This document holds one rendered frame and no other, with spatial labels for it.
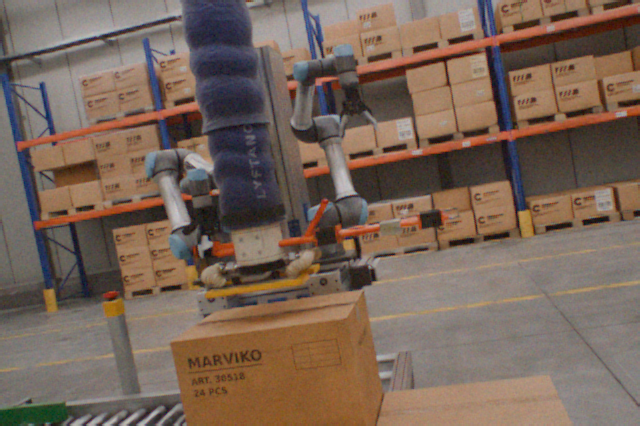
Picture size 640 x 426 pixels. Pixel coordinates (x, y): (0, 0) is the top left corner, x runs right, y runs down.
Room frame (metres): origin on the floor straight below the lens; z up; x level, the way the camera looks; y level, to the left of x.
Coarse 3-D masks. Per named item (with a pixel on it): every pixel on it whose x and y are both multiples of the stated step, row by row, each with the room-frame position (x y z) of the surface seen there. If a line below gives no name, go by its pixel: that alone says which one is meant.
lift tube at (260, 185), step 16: (240, 0) 1.98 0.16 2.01; (224, 128) 1.92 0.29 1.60; (240, 128) 1.92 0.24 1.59; (256, 128) 1.95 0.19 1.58; (208, 144) 1.97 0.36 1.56; (224, 144) 1.93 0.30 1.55; (240, 144) 1.92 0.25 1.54; (256, 144) 1.94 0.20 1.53; (224, 160) 1.93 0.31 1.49; (240, 160) 1.92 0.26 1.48; (256, 160) 1.94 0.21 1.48; (272, 160) 1.99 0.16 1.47; (224, 176) 1.95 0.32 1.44; (240, 176) 1.93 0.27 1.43; (256, 176) 1.93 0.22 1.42; (272, 176) 1.99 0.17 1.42; (224, 192) 1.94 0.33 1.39; (240, 192) 1.92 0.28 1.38; (256, 192) 1.92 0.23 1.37; (272, 192) 1.96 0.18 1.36; (224, 208) 1.96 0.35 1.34; (240, 208) 1.93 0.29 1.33; (256, 208) 1.92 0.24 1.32; (240, 224) 1.92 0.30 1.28; (256, 224) 1.91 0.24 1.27
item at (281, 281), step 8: (272, 272) 1.91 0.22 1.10; (232, 280) 1.93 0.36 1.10; (240, 280) 1.94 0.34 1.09; (256, 280) 1.95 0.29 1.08; (264, 280) 1.92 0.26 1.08; (272, 280) 1.89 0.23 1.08; (280, 280) 1.88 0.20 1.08; (288, 280) 1.86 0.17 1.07; (296, 280) 1.85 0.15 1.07; (304, 280) 1.87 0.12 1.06; (216, 288) 1.93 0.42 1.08; (224, 288) 1.92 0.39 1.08; (232, 288) 1.90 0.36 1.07; (240, 288) 1.89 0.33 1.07; (248, 288) 1.88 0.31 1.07; (256, 288) 1.88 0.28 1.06; (264, 288) 1.87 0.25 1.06; (272, 288) 1.87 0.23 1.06; (208, 296) 1.91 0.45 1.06; (216, 296) 1.90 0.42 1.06
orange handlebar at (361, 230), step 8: (448, 216) 1.88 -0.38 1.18; (376, 224) 1.96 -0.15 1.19; (400, 224) 1.90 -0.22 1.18; (408, 224) 1.89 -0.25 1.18; (416, 224) 1.89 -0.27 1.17; (344, 232) 1.93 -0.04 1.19; (352, 232) 1.93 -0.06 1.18; (360, 232) 1.92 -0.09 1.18; (368, 232) 1.92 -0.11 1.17; (288, 240) 1.97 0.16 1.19; (296, 240) 1.96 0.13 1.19; (304, 240) 1.96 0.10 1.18; (312, 240) 1.95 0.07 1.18; (224, 248) 2.31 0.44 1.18; (232, 248) 2.04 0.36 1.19; (224, 256) 2.02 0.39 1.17
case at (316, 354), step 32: (224, 320) 2.05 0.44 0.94; (256, 320) 1.96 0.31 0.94; (288, 320) 1.87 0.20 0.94; (320, 320) 1.78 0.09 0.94; (352, 320) 1.84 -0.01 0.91; (192, 352) 1.87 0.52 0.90; (224, 352) 1.84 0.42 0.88; (256, 352) 1.82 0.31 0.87; (288, 352) 1.80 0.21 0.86; (320, 352) 1.78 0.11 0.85; (352, 352) 1.76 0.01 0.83; (192, 384) 1.87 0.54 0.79; (224, 384) 1.85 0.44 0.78; (256, 384) 1.83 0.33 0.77; (288, 384) 1.80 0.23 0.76; (320, 384) 1.78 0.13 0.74; (352, 384) 1.76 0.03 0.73; (192, 416) 1.87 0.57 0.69; (224, 416) 1.85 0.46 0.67; (256, 416) 1.83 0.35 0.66; (288, 416) 1.81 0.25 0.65; (320, 416) 1.79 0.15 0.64; (352, 416) 1.77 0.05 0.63
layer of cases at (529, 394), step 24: (480, 384) 2.05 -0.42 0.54; (504, 384) 2.01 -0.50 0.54; (528, 384) 1.97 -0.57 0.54; (552, 384) 1.93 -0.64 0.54; (384, 408) 2.00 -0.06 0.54; (408, 408) 1.96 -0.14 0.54; (432, 408) 1.92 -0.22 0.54; (456, 408) 1.89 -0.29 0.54; (480, 408) 1.85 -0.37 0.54; (504, 408) 1.82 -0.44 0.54; (528, 408) 1.79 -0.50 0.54; (552, 408) 1.76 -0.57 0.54
